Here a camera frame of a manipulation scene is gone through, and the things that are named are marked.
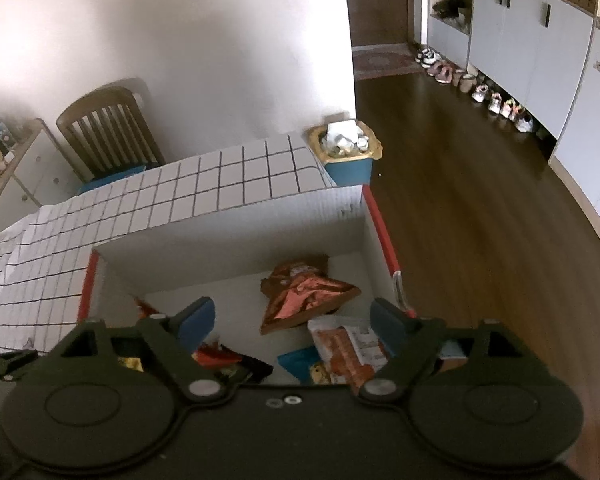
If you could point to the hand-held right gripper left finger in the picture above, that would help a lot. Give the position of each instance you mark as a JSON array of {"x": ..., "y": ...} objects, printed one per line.
[{"x": 197, "y": 319}]

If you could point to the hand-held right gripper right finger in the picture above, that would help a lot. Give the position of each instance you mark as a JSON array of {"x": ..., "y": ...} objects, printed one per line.
[{"x": 386, "y": 321}]

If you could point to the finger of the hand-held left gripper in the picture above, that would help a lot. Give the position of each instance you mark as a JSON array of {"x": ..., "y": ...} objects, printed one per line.
[{"x": 5, "y": 366}]

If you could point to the white orange snack packet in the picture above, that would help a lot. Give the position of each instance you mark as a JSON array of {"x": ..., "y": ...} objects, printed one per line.
[{"x": 347, "y": 352}]

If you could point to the black snack packet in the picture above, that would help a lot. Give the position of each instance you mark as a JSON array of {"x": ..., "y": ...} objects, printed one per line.
[{"x": 250, "y": 369}]

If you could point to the red cardboard box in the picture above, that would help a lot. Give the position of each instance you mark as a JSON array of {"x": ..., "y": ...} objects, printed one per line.
[{"x": 230, "y": 250}]

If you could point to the brown orange foil snack packet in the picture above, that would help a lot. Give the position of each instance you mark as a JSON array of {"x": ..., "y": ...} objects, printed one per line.
[{"x": 300, "y": 300}]

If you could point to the blue snack packet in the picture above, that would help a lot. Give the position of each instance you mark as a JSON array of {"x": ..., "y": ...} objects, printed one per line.
[{"x": 297, "y": 360}]

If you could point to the blue seat cushion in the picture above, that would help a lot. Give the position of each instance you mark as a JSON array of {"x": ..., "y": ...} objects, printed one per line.
[{"x": 115, "y": 176}]

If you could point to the blue gold-rimmed trash bin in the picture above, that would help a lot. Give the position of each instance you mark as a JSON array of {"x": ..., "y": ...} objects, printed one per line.
[{"x": 347, "y": 160}]

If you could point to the white sideboard cabinet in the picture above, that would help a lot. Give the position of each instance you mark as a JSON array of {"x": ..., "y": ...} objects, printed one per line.
[{"x": 30, "y": 180}]

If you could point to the brown wooden chair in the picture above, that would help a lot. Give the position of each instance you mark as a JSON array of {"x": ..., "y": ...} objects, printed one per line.
[{"x": 112, "y": 130}]

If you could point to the row of shoes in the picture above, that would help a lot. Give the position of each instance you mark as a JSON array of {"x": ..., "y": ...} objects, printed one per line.
[{"x": 480, "y": 90}]

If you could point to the red patterned door mat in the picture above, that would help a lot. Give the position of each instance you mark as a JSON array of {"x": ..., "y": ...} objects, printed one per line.
[{"x": 382, "y": 62}]

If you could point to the dark brown door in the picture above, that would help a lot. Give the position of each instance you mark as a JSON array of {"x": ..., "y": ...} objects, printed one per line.
[{"x": 377, "y": 5}]

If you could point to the grey wall cabinet unit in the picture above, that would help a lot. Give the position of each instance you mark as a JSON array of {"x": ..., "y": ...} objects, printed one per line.
[{"x": 540, "y": 50}]

